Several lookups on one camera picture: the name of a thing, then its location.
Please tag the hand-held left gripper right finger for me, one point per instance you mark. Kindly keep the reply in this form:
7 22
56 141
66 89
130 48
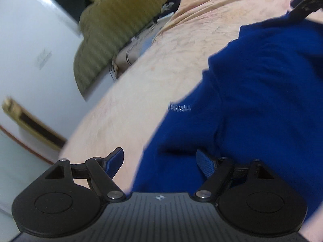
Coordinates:
205 165

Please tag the olive padded headboard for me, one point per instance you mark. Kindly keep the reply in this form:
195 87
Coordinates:
108 35

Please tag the dark clothes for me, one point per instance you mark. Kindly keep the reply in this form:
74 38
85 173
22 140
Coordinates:
169 5

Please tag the blue beaded sweater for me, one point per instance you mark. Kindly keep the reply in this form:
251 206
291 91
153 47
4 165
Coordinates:
252 93

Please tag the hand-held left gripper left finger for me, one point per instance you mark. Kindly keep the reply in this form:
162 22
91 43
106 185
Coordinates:
114 161

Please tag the pink bed blanket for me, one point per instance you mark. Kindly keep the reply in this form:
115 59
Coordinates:
126 105

